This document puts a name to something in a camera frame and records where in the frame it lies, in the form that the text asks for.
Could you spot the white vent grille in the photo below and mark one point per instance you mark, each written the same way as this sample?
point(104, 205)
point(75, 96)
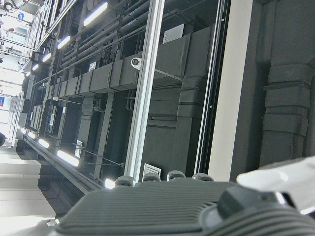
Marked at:
point(151, 169)
point(173, 33)

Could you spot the ceiling tube light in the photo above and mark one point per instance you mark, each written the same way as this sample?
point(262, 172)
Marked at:
point(43, 143)
point(46, 57)
point(64, 41)
point(67, 157)
point(96, 13)

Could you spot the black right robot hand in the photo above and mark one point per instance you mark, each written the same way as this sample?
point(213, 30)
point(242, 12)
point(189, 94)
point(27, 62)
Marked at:
point(147, 209)

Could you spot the white dome security camera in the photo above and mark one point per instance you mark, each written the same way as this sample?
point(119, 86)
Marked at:
point(135, 62)

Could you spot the aluminium frame post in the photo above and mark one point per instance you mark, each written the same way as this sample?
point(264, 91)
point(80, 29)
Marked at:
point(145, 86)

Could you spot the dark grey air duct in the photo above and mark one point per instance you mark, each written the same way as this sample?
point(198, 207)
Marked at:
point(172, 59)

